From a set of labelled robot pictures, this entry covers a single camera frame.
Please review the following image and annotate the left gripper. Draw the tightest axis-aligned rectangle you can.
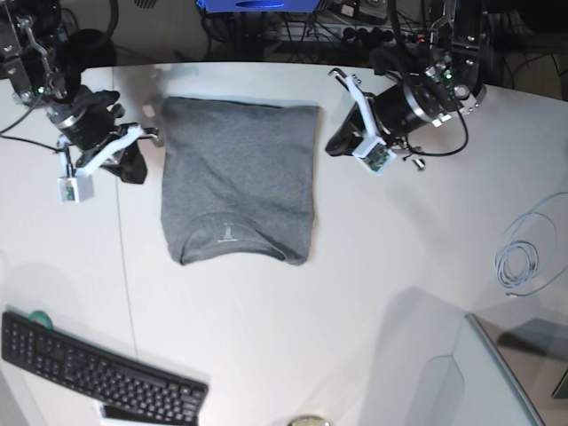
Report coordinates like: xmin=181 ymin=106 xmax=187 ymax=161
xmin=325 ymin=67 xmax=452 ymax=175

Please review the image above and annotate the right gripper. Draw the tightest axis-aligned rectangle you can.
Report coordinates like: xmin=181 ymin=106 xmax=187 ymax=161
xmin=47 ymin=99 xmax=160 ymax=203

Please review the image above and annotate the grey t-shirt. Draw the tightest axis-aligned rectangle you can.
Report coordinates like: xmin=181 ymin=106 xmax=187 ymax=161
xmin=161 ymin=97 xmax=320 ymax=265

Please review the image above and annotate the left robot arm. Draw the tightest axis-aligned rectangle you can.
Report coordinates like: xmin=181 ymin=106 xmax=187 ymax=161
xmin=326 ymin=1 xmax=485 ymax=175

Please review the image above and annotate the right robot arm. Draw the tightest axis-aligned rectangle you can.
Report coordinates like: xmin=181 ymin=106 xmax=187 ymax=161
xmin=1 ymin=1 xmax=159 ymax=203

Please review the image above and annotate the black power strip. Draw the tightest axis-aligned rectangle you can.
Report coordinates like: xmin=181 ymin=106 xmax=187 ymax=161
xmin=339 ymin=27 xmax=426 ymax=49

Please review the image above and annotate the green tape roll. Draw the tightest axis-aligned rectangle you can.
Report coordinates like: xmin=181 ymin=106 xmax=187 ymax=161
xmin=28 ymin=311 xmax=53 ymax=330

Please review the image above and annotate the blue box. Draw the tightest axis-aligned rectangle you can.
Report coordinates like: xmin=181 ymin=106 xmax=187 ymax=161
xmin=196 ymin=0 xmax=320 ymax=13

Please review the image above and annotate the black computer keyboard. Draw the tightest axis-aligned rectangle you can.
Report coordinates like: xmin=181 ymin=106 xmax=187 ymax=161
xmin=1 ymin=312 xmax=209 ymax=425

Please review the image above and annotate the round brass object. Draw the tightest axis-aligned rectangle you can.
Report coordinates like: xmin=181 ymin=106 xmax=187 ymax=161
xmin=287 ymin=414 xmax=331 ymax=426

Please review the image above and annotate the coiled light blue cable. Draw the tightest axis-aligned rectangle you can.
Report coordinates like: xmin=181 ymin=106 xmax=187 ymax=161
xmin=494 ymin=191 xmax=568 ymax=297

